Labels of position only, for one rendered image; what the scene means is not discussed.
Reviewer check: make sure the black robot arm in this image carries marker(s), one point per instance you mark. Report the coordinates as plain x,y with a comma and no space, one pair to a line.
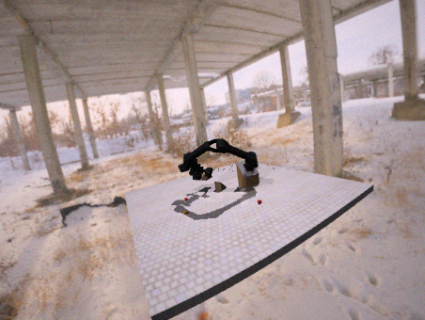
190,161

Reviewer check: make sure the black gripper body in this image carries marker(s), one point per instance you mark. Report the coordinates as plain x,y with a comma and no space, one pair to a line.
208,171

